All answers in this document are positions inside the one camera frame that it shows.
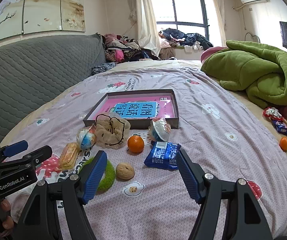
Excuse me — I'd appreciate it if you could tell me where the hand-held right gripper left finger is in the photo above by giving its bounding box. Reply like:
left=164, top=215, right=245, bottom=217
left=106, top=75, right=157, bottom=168
left=13, top=151, right=108, bottom=240

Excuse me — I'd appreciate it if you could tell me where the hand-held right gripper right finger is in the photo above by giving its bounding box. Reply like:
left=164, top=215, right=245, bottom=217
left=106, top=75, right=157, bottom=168
left=176, top=149, right=274, bottom=240

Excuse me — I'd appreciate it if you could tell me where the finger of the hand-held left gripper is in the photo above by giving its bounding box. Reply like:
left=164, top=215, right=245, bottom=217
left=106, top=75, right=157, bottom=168
left=0, top=140, right=29, bottom=167
left=0, top=145, right=53, bottom=175

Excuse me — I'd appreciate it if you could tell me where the green fuzzy scrunchie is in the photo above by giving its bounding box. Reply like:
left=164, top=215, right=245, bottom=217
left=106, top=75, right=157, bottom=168
left=78, top=156, right=115, bottom=194

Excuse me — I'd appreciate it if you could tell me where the orange cracker packet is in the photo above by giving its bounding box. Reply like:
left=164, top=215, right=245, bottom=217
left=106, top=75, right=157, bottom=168
left=59, top=142, right=81, bottom=170

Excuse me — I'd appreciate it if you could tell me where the walnut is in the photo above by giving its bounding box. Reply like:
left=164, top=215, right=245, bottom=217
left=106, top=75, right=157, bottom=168
left=116, top=163, right=135, bottom=180

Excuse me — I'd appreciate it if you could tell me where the blue cookie packet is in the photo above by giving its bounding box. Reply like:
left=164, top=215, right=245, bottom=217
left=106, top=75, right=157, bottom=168
left=144, top=141, right=181, bottom=171

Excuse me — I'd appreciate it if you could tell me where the round white snack packet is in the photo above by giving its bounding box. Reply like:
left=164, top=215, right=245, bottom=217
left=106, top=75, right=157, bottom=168
left=149, top=117, right=171, bottom=142
left=77, top=125, right=97, bottom=150

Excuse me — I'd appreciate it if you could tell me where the beige sheer scrunchie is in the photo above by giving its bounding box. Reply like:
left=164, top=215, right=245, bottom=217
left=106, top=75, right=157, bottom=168
left=95, top=114, right=131, bottom=149

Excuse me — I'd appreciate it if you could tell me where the grey cardboard box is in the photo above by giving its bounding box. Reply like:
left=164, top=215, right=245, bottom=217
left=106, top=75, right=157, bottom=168
left=83, top=89, right=179, bottom=130

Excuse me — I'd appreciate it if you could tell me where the person's left hand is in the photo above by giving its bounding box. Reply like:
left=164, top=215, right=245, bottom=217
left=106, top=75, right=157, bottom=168
left=0, top=199, right=14, bottom=230

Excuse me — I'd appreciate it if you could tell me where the printed pink bedsheet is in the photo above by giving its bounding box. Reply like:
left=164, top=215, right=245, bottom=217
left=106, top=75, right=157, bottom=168
left=0, top=60, right=287, bottom=240

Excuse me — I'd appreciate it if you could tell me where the grey quilted headboard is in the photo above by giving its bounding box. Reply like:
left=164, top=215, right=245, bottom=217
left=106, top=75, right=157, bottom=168
left=0, top=34, right=106, bottom=153

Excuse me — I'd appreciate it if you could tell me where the pink and blue book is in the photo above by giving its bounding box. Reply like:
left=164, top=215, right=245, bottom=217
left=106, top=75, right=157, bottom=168
left=91, top=95, right=176, bottom=120

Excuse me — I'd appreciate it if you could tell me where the blue candy packet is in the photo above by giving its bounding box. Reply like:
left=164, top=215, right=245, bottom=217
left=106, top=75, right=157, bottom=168
left=272, top=120, right=287, bottom=137

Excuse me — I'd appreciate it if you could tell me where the red and white candy packet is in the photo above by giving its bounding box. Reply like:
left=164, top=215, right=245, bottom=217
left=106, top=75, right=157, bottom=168
left=263, top=107, right=283, bottom=121

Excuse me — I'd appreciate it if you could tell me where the dark patterned cloth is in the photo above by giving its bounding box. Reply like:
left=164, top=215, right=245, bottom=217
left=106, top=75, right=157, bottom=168
left=91, top=62, right=116, bottom=76

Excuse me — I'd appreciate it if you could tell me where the green fleece blanket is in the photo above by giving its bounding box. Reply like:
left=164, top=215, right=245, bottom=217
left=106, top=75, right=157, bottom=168
left=201, top=40, right=287, bottom=105

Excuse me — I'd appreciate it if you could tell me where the pile of clothes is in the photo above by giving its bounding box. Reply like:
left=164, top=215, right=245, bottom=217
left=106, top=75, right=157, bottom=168
left=102, top=32, right=159, bottom=64

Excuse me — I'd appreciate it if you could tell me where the clothes heap on window seat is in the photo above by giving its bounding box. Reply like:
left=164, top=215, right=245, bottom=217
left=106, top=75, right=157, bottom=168
left=159, top=27, right=214, bottom=55

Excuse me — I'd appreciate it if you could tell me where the white standing fan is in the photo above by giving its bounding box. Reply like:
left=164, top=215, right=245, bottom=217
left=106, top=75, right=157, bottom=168
left=245, top=32, right=260, bottom=43

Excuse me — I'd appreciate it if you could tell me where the cream curtain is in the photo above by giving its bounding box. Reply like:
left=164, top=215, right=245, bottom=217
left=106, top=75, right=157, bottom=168
left=206, top=0, right=227, bottom=48
left=126, top=0, right=162, bottom=58

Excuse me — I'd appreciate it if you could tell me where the dark framed window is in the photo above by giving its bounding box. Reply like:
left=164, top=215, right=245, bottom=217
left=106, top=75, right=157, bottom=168
left=149, top=0, right=209, bottom=40

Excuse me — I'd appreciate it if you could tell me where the floral wall painting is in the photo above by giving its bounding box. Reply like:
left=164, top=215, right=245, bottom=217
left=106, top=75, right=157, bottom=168
left=0, top=0, right=86, bottom=47

